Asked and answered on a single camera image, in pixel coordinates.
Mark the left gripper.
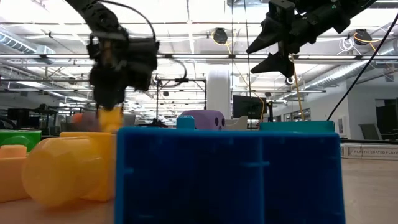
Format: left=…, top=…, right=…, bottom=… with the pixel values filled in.
left=86, top=27, right=160, bottom=111

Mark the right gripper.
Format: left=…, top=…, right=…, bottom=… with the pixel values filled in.
left=246, top=0, right=354, bottom=78

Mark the green large-stud toy brick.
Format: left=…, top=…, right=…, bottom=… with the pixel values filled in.
left=0, top=129, right=43, bottom=153

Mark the playing card deck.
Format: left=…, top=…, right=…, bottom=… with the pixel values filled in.
left=340, top=142, right=398, bottom=161

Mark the smoky grey translucent bin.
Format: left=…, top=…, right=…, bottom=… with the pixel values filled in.
left=60, top=111, right=137, bottom=133

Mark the black computer monitor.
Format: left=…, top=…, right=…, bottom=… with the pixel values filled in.
left=232, top=94, right=268, bottom=120

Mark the white square column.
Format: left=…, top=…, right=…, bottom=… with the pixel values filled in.
left=206, top=67, right=233, bottom=121

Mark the long ceiling light strip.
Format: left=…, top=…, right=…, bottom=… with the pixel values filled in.
left=0, top=52, right=398, bottom=60

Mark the teal plastic bin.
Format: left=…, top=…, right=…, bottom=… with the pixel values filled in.
left=259, top=120, right=337, bottom=132

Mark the translucent white plastic bin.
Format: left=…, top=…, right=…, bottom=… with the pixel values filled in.
left=224, top=115, right=249, bottom=131

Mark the yellow large-stud toy brick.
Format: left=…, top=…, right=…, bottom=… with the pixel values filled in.
left=21, top=131, right=118, bottom=207

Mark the black equipment box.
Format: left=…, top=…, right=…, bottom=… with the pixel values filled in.
left=6, top=107, right=32, bottom=129

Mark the purple foam die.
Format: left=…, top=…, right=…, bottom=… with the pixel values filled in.
left=180, top=109, right=227, bottom=131

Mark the grey office chair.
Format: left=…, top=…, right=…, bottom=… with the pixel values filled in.
left=358, top=122, right=386, bottom=141

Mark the long yellow toy brick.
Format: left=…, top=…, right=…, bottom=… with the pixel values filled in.
left=0, top=144, right=32, bottom=203

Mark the large blue arch brick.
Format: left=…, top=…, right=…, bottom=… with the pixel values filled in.
left=114, top=126, right=346, bottom=224

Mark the yellow power cable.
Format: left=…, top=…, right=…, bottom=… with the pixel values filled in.
left=290, top=53, right=306, bottom=122

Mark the silver ventilation duct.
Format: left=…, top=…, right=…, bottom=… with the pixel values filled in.
left=303, top=39, right=398, bottom=91

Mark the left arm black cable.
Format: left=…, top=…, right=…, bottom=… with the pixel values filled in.
left=98, top=0, right=188, bottom=88

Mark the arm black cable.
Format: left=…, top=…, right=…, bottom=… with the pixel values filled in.
left=98, top=0, right=188, bottom=88
left=326, top=12, right=398, bottom=121

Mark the black metal stand frame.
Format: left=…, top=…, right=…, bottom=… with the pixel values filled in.
left=155, top=77, right=208, bottom=127

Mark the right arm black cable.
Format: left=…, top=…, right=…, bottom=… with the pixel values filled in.
left=326, top=12, right=398, bottom=121

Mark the grey ceiling duct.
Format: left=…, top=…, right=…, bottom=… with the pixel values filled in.
left=0, top=33, right=57, bottom=57

